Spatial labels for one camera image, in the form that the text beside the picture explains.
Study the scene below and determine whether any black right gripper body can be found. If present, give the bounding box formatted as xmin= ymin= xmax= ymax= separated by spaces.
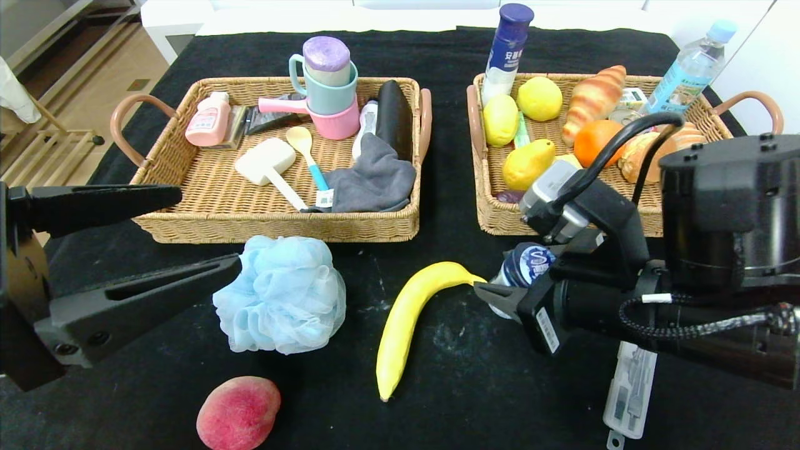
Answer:
xmin=516 ymin=229 xmax=656 ymax=356

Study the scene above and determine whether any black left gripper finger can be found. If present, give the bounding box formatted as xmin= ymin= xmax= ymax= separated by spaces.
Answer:
xmin=33 ymin=253 xmax=239 ymax=369
xmin=8 ymin=184 xmax=183 ymax=239

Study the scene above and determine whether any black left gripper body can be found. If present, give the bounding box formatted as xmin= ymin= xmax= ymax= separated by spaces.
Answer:
xmin=0 ymin=181 xmax=67 ymax=393

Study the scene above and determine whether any small jar with blue lid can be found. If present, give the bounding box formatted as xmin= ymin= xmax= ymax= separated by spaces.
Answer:
xmin=489 ymin=242 xmax=557 ymax=319

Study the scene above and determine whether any clear plastic compass case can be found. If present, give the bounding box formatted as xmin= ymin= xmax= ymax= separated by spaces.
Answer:
xmin=602 ymin=341 xmax=658 ymax=449

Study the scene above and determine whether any light blue bath pouf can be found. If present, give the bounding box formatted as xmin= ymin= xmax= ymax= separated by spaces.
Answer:
xmin=212 ymin=235 xmax=347 ymax=356

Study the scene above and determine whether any yellow pear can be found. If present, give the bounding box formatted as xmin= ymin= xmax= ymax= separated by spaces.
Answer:
xmin=502 ymin=138 xmax=556 ymax=192

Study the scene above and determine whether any wicker basket with food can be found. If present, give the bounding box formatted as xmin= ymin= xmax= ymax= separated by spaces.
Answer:
xmin=466 ymin=72 xmax=784 ymax=238

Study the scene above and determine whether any wicker basket with household items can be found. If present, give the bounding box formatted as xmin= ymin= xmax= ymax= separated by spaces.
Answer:
xmin=111 ymin=76 xmax=433 ymax=244

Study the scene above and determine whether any light wooden rack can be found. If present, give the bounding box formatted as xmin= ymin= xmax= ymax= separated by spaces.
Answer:
xmin=0 ymin=94 xmax=106 ymax=210

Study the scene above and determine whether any yellow banana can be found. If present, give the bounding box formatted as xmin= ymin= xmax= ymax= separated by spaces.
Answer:
xmin=376 ymin=261 xmax=489 ymax=403

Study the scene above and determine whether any small pink bottle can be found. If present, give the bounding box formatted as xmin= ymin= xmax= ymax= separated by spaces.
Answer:
xmin=185 ymin=91 xmax=232 ymax=148

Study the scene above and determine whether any red peach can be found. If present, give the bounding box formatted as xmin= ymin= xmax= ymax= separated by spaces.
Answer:
xmin=196 ymin=376 xmax=282 ymax=450

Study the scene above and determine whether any white hanging cloth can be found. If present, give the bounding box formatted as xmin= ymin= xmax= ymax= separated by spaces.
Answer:
xmin=0 ymin=56 xmax=41 ymax=124

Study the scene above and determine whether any small transparent packet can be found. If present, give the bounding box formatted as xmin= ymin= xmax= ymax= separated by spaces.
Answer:
xmin=212 ymin=105 xmax=251 ymax=149

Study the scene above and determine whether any green gum pack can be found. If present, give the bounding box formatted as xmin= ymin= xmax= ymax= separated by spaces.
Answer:
xmin=512 ymin=112 xmax=536 ymax=148

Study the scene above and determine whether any grey cloth with tag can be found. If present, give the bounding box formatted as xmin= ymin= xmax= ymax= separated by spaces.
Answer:
xmin=301 ymin=132 xmax=418 ymax=214

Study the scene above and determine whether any oval yellow lemon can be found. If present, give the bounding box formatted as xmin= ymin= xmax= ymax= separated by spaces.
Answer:
xmin=482 ymin=94 xmax=520 ymax=148

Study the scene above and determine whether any orange fruit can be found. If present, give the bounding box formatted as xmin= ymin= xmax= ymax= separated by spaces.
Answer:
xmin=573 ymin=119 xmax=626 ymax=168

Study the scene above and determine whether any round brown bread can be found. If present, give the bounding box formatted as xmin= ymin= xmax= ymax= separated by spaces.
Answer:
xmin=619 ymin=131 xmax=676 ymax=185

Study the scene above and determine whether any black plastic packet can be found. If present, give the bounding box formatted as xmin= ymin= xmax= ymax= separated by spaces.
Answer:
xmin=246 ymin=94 xmax=307 ymax=136

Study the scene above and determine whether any light wooden shelf unit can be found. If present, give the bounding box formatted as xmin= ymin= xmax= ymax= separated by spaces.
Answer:
xmin=0 ymin=0 xmax=141 ymax=76

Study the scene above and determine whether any round yellow lemon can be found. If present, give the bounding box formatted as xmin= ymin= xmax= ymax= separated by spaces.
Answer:
xmin=516 ymin=76 xmax=563 ymax=122

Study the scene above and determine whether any white background table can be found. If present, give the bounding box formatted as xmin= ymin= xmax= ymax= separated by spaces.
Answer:
xmin=141 ymin=0 xmax=776 ymax=63

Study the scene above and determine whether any black oblong case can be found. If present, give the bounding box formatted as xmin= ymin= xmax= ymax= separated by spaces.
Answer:
xmin=376 ymin=80 xmax=414 ymax=163

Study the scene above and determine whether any striped croissant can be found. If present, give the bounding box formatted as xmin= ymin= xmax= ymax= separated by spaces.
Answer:
xmin=561 ymin=65 xmax=627 ymax=148

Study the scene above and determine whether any white tube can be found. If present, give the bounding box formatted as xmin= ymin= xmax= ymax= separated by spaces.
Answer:
xmin=351 ymin=99 xmax=380 ymax=162

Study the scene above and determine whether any small white green carton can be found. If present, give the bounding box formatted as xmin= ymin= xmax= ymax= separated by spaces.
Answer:
xmin=619 ymin=87 xmax=649 ymax=113

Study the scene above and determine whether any long ridged bread loaf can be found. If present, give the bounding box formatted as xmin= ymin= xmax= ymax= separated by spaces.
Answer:
xmin=662 ymin=122 xmax=708 ymax=152

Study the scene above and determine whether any white bottle with blue cap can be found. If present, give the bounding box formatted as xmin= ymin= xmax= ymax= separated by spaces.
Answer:
xmin=480 ymin=3 xmax=535 ymax=107

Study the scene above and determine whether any purple-topped beige cylinder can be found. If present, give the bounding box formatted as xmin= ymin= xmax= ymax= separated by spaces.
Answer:
xmin=302 ymin=36 xmax=352 ymax=87

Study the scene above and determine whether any clear water bottle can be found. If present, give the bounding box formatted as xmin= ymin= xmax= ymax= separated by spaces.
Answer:
xmin=644 ymin=19 xmax=738 ymax=118

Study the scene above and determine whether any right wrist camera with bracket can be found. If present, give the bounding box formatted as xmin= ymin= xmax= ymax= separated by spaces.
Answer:
xmin=519 ymin=159 xmax=651 ymax=288

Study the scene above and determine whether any black braided cable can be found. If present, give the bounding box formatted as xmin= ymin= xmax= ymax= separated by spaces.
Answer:
xmin=619 ymin=292 xmax=800 ymax=341

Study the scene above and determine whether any thick black camera cable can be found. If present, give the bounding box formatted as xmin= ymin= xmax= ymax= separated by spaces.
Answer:
xmin=550 ymin=111 xmax=686 ymax=210

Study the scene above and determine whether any thin black cable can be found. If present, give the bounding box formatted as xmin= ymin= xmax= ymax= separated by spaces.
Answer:
xmin=631 ymin=122 xmax=682 ymax=207

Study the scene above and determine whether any cream spoon with blue handle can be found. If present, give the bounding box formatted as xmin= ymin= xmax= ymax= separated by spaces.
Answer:
xmin=286 ymin=126 xmax=330 ymax=192

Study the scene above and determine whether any pink cup with handle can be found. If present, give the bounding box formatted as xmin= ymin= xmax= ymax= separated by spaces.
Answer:
xmin=257 ymin=95 xmax=361 ymax=141

